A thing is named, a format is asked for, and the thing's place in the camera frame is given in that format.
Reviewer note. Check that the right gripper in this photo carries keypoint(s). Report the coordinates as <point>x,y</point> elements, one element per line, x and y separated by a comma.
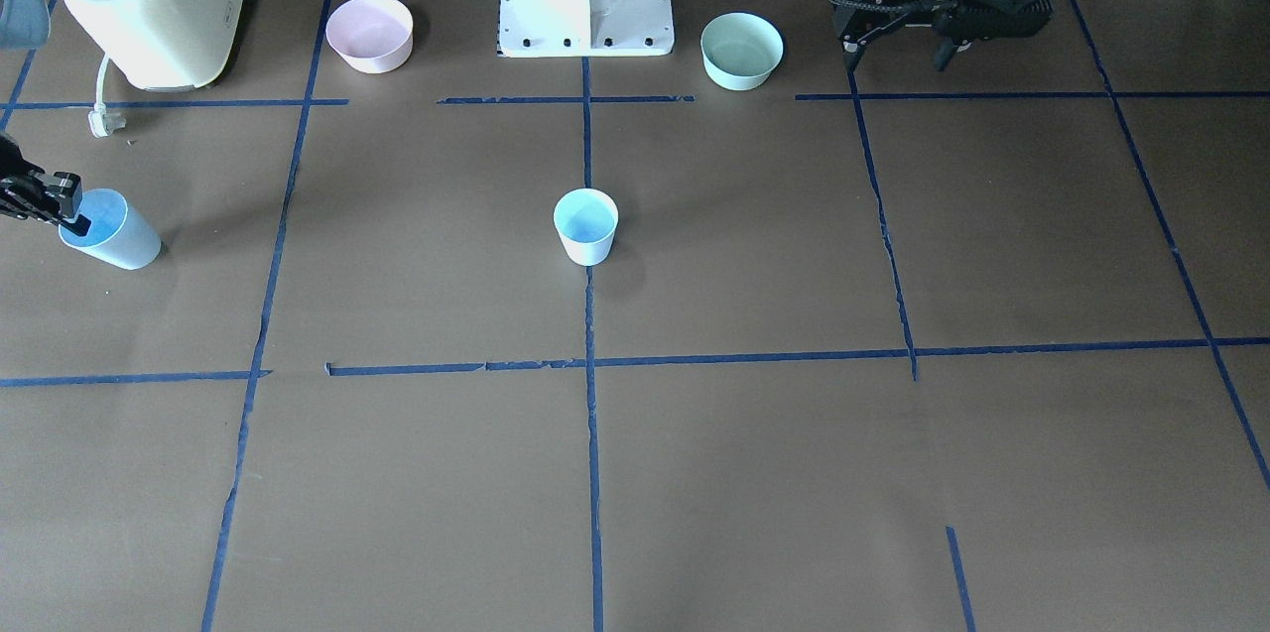
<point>32,194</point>

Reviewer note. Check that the light blue cup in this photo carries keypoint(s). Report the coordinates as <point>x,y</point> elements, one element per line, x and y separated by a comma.
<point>116,232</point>
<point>586,221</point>

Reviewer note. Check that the white power plug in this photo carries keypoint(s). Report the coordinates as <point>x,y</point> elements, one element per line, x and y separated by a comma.
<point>103,120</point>

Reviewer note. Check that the green bowl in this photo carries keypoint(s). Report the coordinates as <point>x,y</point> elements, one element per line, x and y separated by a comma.
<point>740,50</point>

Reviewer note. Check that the cream toaster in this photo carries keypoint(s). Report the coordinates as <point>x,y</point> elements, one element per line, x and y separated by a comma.
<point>163,45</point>

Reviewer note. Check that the pink bowl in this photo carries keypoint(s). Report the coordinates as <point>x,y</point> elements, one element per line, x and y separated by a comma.
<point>372,36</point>

